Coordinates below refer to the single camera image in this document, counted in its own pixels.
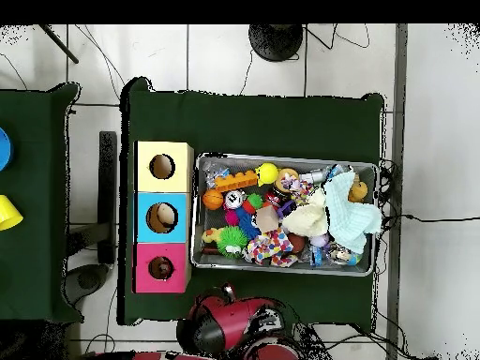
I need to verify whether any silver mesh bin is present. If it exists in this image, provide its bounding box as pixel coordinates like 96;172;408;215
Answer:
189;152;379;278

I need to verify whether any orange toy basketball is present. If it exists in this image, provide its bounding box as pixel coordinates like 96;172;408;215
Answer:
202;188;225;211

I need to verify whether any black cable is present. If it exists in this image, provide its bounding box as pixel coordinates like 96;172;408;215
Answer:
378;213;480;223

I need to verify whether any cream white cloth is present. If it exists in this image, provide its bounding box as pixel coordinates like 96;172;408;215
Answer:
280;187;330;238

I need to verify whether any black upright panel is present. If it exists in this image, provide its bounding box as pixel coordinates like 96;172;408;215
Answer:
97;130;118;265

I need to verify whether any orange toy block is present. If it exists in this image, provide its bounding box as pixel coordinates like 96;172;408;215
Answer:
214;170;259;193

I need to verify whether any yellow ball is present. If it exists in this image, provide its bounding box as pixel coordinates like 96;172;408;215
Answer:
256;161;280;188

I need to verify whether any black round stand base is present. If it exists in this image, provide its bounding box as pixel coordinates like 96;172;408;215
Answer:
247;23;304;63

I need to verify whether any wooden three-hole box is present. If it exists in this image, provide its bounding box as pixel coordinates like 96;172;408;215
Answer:
133;140;195;294

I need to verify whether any polka dot cloth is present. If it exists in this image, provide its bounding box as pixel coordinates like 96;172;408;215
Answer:
242;227;299;268

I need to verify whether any mint green cloth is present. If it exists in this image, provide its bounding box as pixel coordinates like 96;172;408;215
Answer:
322;170;383;256

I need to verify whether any green spiky ball toy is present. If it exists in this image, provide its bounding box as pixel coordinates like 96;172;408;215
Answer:
216;225;249;260

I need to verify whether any black rod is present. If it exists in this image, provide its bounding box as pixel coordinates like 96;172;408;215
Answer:
38;23;80;65

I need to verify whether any yellow cup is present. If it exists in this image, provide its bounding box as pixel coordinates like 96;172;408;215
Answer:
0;194;24;233

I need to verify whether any blue cup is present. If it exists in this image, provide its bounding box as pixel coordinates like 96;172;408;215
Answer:
0;127;15;173

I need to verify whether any dark green side tablecloth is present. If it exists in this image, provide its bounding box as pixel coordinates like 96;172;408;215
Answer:
0;82;84;323

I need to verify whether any beige cardboard block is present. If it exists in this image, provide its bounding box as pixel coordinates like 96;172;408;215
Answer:
255;204;280;233

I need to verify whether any tiger plush toy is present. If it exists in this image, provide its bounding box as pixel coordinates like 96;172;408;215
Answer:
154;259;173;278

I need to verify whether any orange plush toy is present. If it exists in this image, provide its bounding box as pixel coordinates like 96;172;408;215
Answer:
348;180;369;203

